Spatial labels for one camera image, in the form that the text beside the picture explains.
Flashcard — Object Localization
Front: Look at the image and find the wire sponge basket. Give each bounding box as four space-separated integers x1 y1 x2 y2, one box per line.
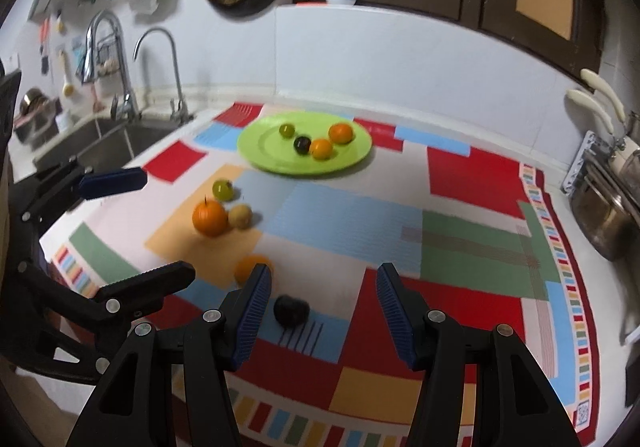
96 35 120 77

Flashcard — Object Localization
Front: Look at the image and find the large orange front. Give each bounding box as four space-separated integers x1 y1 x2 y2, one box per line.
233 254 274 287

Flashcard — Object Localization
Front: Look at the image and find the steel pot on rack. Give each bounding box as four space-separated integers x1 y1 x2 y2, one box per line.
570 170 639 262

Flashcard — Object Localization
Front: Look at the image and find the stainless steel sink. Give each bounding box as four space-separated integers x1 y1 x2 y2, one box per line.
34 118 180 173

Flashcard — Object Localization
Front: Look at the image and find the colourful patterned table mat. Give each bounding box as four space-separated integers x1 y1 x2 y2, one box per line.
44 102 600 446

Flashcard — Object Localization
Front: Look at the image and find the dark plum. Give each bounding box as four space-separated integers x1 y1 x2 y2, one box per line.
273 294 310 330
293 135 311 155

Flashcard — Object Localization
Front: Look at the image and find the cream handle upper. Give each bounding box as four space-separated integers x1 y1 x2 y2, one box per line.
579 68 626 124

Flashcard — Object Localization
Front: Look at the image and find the thin gooseneck faucet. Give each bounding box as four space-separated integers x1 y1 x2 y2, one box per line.
132 25 193 125

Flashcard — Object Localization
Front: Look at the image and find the cream handle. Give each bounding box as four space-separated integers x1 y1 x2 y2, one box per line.
579 68 626 124
565 89 614 135

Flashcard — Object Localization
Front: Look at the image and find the small orange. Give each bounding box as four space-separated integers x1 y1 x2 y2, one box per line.
309 138 334 161
328 123 355 146

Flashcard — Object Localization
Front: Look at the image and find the small tan fruit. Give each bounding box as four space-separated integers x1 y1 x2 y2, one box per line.
228 204 253 230

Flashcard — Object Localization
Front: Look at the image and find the cream handle lower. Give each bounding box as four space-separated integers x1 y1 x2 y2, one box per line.
565 89 614 135

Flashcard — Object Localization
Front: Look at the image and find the chrome pull-down faucet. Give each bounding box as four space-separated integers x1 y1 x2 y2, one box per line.
80 9 140 122

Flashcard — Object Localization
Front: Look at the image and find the green fruit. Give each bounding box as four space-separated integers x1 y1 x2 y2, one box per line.
279 123 296 139
212 179 235 202

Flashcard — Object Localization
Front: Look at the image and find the large orange with stem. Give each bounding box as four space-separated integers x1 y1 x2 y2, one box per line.
192 198 228 238

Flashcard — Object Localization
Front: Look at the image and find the green plate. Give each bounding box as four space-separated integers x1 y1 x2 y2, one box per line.
238 111 372 176

